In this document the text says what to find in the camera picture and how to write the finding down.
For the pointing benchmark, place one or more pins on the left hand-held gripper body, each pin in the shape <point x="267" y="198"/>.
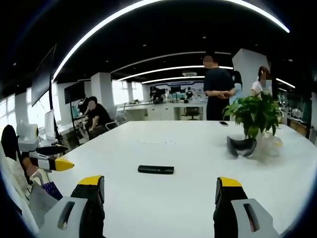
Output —
<point x="27" y="137"/>

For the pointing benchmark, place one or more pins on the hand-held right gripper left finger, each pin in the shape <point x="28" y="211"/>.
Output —
<point x="74" y="213"/>

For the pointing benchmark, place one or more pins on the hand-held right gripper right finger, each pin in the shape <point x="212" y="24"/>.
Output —
<point x="237" y="213"/>

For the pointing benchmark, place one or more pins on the black remote control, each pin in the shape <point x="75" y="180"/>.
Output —
<point x="156" y="169"/>

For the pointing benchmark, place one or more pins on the black chair backrest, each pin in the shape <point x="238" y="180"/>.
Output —
<point x="9" y="141"/>

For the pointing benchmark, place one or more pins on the white computer monitor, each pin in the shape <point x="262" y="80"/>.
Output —
<point x="50" y="124"/>

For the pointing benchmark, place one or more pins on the blue patterned bag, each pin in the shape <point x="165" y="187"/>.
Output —
<point x="52" y="191"/>

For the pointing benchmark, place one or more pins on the white patterned clothing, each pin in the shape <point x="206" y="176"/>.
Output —
<point x="13" y="178"/>

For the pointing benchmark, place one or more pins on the large black screen on stand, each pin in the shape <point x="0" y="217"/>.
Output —
<point x="40" y="81"/>

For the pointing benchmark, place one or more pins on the clear glass vase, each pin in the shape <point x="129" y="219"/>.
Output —
<point x="270" y="145"/>

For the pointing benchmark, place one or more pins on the grey office chair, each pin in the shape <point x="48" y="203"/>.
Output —
<point x="120" y="116"/>

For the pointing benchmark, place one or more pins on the black smartphone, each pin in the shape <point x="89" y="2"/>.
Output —
<point x="223" y="123"/>

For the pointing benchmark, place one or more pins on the green potted plant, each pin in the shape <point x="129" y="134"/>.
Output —
<point x="257" y="114"/>

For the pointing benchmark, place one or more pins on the black office chair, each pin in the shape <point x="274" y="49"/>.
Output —
<point x="192" y="112"/>

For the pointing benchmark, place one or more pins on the white long counter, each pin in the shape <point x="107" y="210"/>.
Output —
<point x="161" y="110"/>

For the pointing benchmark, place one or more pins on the long curved ceiling light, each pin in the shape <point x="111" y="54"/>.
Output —
<point x="104" y="24"/>

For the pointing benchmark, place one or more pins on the black wall screen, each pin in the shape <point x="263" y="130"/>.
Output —
<point x="73" y="92"/>

